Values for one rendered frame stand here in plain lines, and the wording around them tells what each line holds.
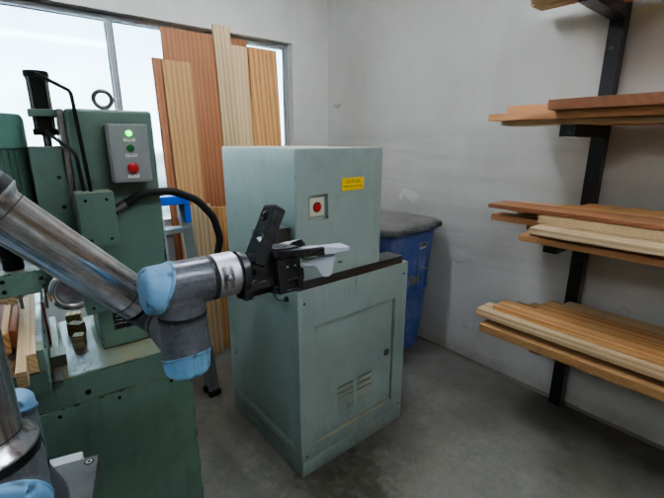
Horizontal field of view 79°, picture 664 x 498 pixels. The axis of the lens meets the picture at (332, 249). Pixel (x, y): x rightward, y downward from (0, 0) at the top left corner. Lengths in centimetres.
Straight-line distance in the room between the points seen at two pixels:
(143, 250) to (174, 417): 56
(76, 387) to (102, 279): 69
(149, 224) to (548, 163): 196
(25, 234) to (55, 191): 67
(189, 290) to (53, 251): 21
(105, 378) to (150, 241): 42
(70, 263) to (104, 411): 79
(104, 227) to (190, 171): 159
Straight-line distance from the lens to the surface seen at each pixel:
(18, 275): 146
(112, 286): 75
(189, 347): 68
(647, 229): 187
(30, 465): 70
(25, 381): 117
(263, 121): 308
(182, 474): 168
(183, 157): 281
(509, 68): 260
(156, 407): 149
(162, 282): 64
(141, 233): 138
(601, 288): 246
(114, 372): 139
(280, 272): 72
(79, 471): 101
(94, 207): 127
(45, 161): 138
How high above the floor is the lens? 144
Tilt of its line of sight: 15 degrees down
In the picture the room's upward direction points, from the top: straight up
